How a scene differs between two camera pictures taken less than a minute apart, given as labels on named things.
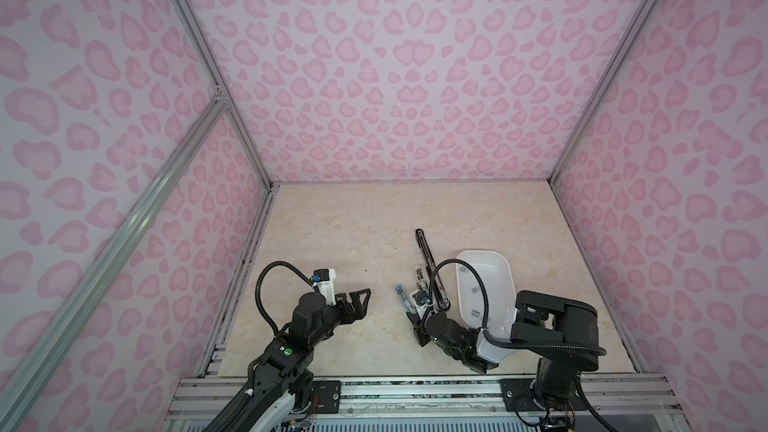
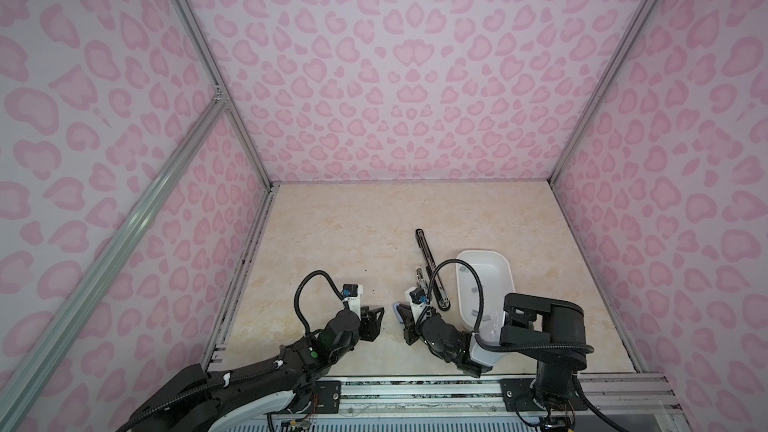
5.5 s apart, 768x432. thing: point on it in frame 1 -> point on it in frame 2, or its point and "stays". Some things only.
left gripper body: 341,314 -> 368,327
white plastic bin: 496,270 stays
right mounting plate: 518,395 stays
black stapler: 441,296 stays
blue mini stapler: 400,291 -> 397,312
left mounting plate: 329,396 stays
